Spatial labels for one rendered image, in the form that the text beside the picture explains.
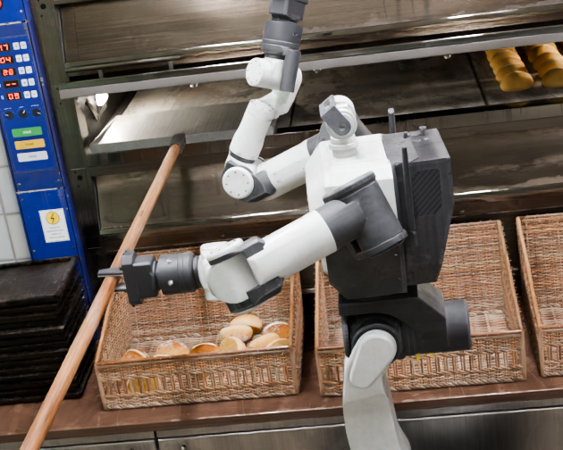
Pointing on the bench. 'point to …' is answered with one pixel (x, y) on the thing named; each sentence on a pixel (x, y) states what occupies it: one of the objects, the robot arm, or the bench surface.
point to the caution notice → (54, 225)
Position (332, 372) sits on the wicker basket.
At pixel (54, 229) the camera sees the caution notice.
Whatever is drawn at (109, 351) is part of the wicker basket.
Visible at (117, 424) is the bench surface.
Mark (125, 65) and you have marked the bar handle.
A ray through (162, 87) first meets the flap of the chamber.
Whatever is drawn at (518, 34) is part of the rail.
